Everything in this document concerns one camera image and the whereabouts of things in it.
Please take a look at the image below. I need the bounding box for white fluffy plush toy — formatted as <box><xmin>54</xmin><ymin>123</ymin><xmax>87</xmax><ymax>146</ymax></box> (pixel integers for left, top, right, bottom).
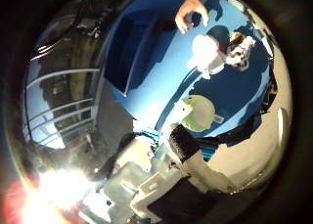
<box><xmin>186</xmin><ymin>33</ymin><xmax>229</xmax><ymax>80</ymax></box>

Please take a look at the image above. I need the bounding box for brown spotted white plush toy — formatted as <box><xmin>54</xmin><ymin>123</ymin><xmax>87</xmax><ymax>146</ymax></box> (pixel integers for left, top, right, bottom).
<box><xmin>225</xmin><ymin>31</ymin><xmax>257</xmax><ymax>70</ymax></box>

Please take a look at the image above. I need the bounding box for light green plush toy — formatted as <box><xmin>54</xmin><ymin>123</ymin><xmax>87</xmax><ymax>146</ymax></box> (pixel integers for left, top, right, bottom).
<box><xmin>173</xmin><ymin>94</ymin><xmax>225</xmax><ymax>134</ymax></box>

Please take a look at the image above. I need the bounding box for dark blue plastic container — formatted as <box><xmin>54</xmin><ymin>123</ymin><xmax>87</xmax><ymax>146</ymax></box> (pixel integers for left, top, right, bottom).
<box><xmin>103</xmin><ymin>11</ymin><xmax>165</xmax><ymax>96</ymax></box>

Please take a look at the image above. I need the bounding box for white balcony railing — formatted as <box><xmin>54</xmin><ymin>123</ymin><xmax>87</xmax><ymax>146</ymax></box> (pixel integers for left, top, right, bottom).
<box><xmin>22</xmin><ymin>67</ymin><xmax>101</xmax><ymax>148</ymax></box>

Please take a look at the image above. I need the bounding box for black cable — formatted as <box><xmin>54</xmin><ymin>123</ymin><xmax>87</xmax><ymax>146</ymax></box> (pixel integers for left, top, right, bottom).
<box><xmin>29</xmin><ymin>0</ymin><xmax>94</xmax><ymax>62</ymax></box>

